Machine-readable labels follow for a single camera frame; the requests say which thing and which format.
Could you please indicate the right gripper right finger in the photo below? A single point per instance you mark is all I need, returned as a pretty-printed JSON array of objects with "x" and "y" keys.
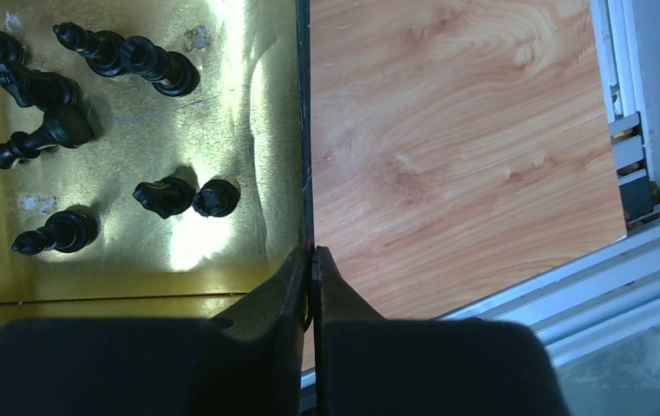
[{"x": 367, "y": 364}]

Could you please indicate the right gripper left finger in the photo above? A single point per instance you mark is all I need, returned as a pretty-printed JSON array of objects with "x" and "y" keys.
[{"x": 244, "y": 360}]

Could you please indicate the yellow metal tin box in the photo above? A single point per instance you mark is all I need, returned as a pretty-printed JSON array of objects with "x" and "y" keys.
[{"x": 181, "y": 205}]

